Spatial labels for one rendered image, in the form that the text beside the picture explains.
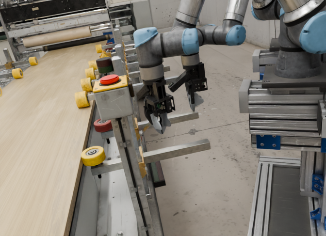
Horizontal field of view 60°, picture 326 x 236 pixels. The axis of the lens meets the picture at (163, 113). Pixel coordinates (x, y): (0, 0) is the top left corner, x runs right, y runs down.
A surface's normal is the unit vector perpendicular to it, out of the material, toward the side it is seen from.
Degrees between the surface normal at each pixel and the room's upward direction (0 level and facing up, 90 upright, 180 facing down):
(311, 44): 97
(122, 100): 90
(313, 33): 97
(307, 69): 72
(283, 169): 0
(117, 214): 0
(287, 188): 0
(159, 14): 90
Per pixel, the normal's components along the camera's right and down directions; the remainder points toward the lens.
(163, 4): 0.15, 0.38
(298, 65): -0.36, 0.14
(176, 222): -0.16, -0.90
